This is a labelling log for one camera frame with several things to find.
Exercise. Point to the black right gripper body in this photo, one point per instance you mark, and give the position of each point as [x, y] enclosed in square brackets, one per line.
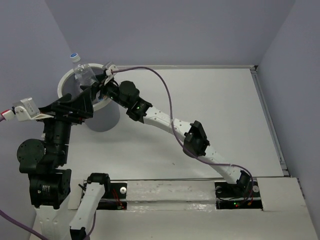
[110, 89]

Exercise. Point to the white round bin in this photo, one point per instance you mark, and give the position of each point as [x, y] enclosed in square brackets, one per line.
[106, 112]

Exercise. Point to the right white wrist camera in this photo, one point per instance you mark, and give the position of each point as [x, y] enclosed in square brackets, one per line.
[109, 68]

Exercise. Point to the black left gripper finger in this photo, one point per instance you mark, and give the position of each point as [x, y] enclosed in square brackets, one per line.
[83, 102]
[51, 107]

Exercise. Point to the clear bottle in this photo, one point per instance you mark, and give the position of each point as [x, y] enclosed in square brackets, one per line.
[84, 75]

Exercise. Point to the white foam block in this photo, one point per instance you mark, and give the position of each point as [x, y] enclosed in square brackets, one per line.
[170, 195]

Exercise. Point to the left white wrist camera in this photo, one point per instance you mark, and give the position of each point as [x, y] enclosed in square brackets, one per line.
[24, 110]

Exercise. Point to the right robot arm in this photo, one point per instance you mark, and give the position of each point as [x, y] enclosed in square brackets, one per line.
[190, 135]

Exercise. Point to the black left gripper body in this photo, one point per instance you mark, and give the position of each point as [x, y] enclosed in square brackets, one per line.
[71, 115]

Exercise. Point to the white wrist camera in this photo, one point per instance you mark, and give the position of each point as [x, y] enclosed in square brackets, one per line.
[24, 110]
[109, 68]

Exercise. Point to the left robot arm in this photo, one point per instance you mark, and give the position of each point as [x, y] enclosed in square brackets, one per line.
[42, 162]

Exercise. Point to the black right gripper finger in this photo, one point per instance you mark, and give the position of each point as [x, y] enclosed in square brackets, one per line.
[101, 78]
[93, 87]

